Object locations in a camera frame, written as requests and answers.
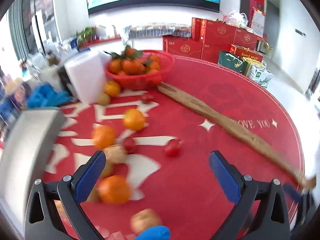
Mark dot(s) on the blue rubber gloves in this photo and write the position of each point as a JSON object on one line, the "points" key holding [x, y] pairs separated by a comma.
{"points": [[46, 96]]}

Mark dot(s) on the green brown fruit by roll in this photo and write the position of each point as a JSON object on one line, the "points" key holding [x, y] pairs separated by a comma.
{"points": [[103, 99]]}

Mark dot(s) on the grey white tray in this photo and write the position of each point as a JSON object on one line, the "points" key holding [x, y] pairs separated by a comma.
{"points": [[24, 158]]}

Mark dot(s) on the long wooden board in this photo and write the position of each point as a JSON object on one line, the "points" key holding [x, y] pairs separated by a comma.
{"points": [[238, 131]]}

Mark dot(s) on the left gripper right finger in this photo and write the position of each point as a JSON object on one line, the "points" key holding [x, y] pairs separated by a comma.
{"points": [[272, 218]]}

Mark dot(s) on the green milk carton box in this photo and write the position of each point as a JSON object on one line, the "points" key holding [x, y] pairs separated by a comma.
{"points": [[232, 61]]}

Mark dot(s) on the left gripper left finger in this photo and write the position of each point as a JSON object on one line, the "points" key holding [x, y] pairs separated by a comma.
{"points": [[42, 220]]}

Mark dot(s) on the red gift box stack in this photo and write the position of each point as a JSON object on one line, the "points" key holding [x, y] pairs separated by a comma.
{"points": [[209, 38]]}

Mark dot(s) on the red cherry tomato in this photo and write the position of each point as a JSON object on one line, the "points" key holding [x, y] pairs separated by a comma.
{"points": [[147, 98], [173, 148], [129, 145]]}

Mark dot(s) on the white green milk box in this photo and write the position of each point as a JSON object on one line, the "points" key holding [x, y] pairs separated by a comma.
{"points": [[260, 75]]}

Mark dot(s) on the white paper towel roll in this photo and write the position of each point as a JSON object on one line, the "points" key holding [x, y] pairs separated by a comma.
{"points": [[86, 72]]}

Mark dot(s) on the red plastic fruit basket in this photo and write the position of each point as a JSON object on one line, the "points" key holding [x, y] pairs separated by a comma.
{"points": [[140, 69]]}

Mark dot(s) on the small yellow orange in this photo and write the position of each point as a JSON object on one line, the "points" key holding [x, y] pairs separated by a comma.
{"points": [[134, 119]]}

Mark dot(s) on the potted green plant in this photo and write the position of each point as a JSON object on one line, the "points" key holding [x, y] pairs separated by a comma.
{"points": [[87, 35]]}

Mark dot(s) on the large orange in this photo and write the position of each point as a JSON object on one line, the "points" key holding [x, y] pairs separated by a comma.
{"points": [[114, 190]]}

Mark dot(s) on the orange beside basket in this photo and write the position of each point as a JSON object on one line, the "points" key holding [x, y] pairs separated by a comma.
{"points": [[112, 89]]}

